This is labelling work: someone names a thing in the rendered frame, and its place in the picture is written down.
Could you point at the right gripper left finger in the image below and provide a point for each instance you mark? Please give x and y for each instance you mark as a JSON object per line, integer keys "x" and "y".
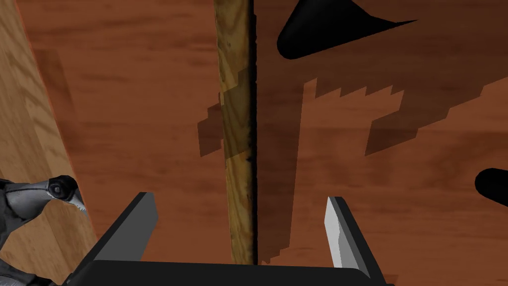
{"x": 131, "y": 234}

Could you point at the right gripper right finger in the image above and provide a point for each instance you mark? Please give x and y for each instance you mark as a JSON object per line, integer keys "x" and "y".
{"x": 341, "y": 238}

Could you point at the red-brown cupboard door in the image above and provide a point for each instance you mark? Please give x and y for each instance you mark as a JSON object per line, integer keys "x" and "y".
{"x": 139, "y": 99}
{"x": 397, "y": 198}

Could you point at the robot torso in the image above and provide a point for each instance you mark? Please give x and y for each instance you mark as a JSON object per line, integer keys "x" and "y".
{"x": 24, "y": 198}

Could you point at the light wooden cupboard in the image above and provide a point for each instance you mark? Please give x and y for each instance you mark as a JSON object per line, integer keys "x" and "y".
{"x": 238, "y": 190}

